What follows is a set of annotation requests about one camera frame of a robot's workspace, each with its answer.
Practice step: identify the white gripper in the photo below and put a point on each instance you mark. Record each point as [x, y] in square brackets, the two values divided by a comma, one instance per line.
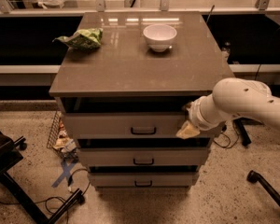
[195, 115]

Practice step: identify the grey top drawer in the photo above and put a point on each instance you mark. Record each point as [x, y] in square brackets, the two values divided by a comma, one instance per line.
[125, 125]

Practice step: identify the grey drawer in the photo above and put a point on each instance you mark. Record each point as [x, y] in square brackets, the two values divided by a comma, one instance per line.
[142, 180]
[129, 157]
[125, 125]

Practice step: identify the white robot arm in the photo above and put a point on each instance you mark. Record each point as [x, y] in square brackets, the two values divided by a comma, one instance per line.
[232, 98]

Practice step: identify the grey bottom drawer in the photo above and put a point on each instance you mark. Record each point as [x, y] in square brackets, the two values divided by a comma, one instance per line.
[142, 180]

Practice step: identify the grey drawer cabinet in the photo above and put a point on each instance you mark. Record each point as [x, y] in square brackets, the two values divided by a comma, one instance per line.
[126, 76]

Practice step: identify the grey middle drawer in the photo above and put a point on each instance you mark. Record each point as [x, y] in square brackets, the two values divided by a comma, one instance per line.
[129, 157]

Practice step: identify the black stand leg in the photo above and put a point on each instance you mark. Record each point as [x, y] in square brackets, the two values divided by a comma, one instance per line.
[245, 137]

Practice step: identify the white ceramic bowl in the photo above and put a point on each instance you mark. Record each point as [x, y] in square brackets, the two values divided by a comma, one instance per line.
[159, 37]

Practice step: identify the black chair leg right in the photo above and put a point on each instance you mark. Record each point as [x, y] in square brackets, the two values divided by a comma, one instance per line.
[254, 177]

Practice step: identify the green chip bag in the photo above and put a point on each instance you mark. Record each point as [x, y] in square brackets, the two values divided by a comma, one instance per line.
[83, 39]

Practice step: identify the blue tape cross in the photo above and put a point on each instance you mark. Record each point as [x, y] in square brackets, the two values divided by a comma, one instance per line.
[67, 166]

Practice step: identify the wire basket with snacks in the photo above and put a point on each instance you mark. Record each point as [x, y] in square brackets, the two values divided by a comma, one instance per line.
[59, 141]

